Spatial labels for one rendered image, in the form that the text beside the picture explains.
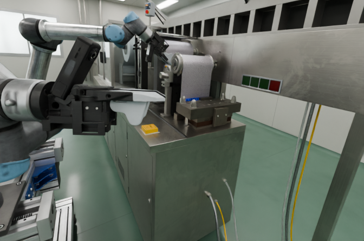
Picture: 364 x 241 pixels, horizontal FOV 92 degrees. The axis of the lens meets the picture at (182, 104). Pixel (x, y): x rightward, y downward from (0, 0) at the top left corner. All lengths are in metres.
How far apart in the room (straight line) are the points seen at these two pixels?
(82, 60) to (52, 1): 6.28
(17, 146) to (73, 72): 0.19
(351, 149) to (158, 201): 0.95
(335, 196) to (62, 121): 1.19
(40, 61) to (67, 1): 5.47
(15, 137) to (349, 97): 1.01
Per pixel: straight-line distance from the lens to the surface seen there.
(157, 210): 1.10
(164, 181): 0.99
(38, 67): 1.23
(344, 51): 0.93
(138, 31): 1.05
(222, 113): 1.08
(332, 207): 1.27
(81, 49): 0.34
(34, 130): 0.50
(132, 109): 0.31
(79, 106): 0.33
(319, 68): 0.95
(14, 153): 0.46
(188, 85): 1.14
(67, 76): 0.35
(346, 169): 1.16
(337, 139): 3.48
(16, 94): 0.38
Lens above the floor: 1.31
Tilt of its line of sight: 16 degrees down
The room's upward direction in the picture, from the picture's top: 3 degrees clockwise
